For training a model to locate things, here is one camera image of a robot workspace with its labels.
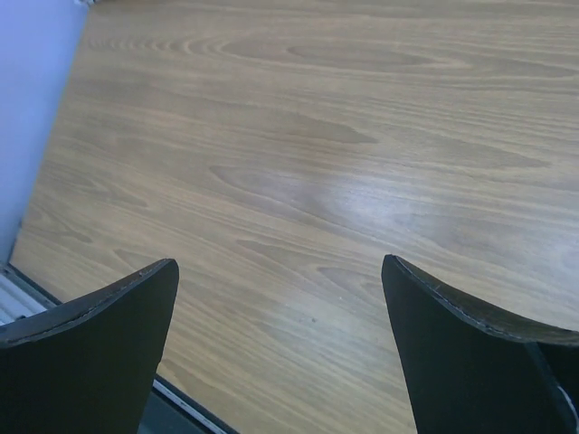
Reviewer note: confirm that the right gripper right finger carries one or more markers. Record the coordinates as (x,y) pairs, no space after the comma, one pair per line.
(472,367)

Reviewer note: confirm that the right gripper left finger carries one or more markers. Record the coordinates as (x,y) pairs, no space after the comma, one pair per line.
(88,365)

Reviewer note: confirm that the right aluminium frame rail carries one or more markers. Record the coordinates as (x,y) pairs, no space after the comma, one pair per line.
(168,410)

